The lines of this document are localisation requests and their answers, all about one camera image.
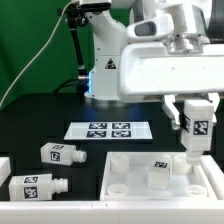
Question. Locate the white square tabletop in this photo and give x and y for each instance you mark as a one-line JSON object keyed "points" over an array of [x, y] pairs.
{"points": [[144, 176]]}

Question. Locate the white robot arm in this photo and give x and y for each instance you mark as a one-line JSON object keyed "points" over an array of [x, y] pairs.
{"points": [[196, 23]]}

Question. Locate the white front rail fence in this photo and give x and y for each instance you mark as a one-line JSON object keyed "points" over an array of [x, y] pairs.
{"points": [[123, 212]]}

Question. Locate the white marker tag sheet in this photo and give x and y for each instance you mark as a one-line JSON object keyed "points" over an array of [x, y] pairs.
{"points": [[108, 131]]}

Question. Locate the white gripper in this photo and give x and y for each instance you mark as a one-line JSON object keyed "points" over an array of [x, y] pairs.
{"points": [[148, 73]]}

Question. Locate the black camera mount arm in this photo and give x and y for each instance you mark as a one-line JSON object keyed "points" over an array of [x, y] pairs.
{"points": [[75, 17]]}

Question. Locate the white left rail block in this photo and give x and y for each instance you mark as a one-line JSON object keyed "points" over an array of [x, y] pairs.
{"points": [[5, 169]]}

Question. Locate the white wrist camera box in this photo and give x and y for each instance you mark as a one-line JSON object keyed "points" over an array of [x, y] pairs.
{"points": [[153, 29]]}

